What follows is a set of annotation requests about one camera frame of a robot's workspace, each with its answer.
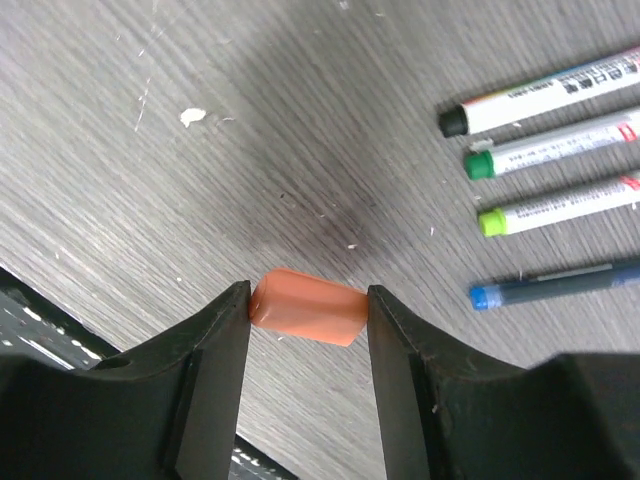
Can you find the white pen black tip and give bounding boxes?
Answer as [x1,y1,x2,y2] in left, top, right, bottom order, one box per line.
[438,46,639,138]

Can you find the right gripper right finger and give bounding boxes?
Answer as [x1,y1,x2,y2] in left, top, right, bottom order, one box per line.
[367,285,639,479]

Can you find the orange eraser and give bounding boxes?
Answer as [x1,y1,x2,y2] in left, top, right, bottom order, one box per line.
[249,268,368,347]

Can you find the long white green pen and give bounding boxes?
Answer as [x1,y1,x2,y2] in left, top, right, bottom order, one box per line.
[464,107,639,180]

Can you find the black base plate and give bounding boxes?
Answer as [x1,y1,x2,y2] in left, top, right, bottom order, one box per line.
[0,266,296,480]

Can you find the white pen green tip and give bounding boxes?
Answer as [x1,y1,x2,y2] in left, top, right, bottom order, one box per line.
[478,170,639,237]

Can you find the blue pen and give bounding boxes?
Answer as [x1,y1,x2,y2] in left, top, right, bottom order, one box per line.
[469,258,639,311]

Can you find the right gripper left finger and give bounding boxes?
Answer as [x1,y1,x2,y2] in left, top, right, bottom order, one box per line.
[0,279,252,480]

